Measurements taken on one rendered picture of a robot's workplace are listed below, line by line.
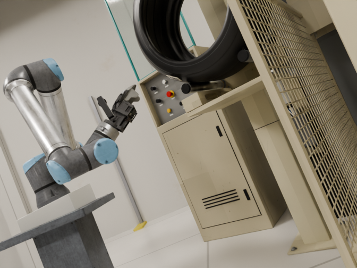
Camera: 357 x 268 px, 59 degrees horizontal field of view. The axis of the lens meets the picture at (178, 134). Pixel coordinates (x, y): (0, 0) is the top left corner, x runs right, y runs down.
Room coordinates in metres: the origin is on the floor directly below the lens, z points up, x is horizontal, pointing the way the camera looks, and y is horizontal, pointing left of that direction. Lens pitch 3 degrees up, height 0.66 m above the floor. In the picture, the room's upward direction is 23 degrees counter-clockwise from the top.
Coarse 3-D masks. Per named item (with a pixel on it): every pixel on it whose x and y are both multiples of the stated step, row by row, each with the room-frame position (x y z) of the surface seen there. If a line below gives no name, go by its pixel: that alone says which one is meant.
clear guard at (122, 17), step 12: (108, 0) 2.33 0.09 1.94; (120, 0) 2.27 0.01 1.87; (132, 0) 2.21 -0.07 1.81; (120, 12) 2.29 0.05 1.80; (132, 12) 2.24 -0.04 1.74; (120, 24) 2.32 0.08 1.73; (132, 24) 2.26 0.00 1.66; (180, 24) 2.06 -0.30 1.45; (120, 36) 2.34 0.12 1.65; (132, 36) 2.28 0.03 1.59; (132, 48) 2.31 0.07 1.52; (132, 60) 2.33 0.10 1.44; (144, 60) 2.27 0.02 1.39; (144, 72) 2.30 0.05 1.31
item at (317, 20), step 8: (288, 0) 1.30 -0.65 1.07; (296, 0) 1.29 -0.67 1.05; (304, 0) 1.27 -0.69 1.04; (312, 0) 1.26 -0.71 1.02; (320, 0) 1.24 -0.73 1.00; (296, 8) 1.30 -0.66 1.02; (304, 8) 1.28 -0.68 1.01; (312, 8) 1.27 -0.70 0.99; (320, 8) 1.25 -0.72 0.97; (304, 16) 1.29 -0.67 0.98; (312, 16) 1.27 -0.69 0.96; (320, 16) 1.26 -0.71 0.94; (328, 16) 1.24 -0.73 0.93; (304, 24) 1.30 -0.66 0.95; (312, 24) 1.28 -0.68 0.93; (320, 24) 1.27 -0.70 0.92; (328, 24) 1.26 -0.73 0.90; (312, 32) 1.29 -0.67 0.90; (320, 32) 1.44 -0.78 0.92
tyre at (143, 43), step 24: (144, 0) 1.31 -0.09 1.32; (168, 0) 1.52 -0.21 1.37; (240, 0) 1.09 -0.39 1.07; (144, 24) 1.33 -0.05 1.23; (168, 24) 1.56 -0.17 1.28; (144, 48) 1.35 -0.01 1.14; (168, 48) 1.56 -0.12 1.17; (216, 48) 1.17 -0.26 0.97; (240, 48) 1.17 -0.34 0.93; (168, 72) 1.32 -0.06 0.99; (192, 72) 1.25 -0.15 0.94; (216, 72) 1.24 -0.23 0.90
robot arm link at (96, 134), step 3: (93, 132) 1.23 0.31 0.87; (96, 132) 1.22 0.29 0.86; (99, 132) 1.22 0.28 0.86; (102, 132) 1.22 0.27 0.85; (93, 135) 1.22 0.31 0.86; (96, 135) 1.22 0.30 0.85; (99, 135) 1.21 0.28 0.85; (102, 135) 1.21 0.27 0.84; (105, 135) 1.22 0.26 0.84; (90, 138) 1.22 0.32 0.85; (93, 138) 1.21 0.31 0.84; (96, 138) 1.21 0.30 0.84; (99, 138) 1.21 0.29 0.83; (87, 141) 1.22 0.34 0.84; (90, 141) 1.18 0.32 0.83; (87, 144) 1.19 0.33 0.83
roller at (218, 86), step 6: (186, 84) 1.31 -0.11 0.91; (192, 84) 1.33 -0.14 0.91; (198, 84) 1.37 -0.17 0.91; (204, 84) 1.41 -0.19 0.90; (210, 84) 1.46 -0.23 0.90; (216, 84) 1.51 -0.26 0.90; (222, 84) 1.57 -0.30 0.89; (186, 90) 1.31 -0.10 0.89; (192, 90) 1.33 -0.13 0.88; (198, 90) 1.37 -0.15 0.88; (204, 90) 1.43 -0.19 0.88
